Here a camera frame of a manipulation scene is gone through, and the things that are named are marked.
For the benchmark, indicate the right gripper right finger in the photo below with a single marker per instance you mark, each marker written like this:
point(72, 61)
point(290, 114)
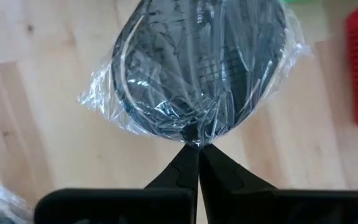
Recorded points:
point(222, 186)

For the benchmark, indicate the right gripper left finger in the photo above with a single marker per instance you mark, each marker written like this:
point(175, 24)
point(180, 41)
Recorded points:
point(179, 180)

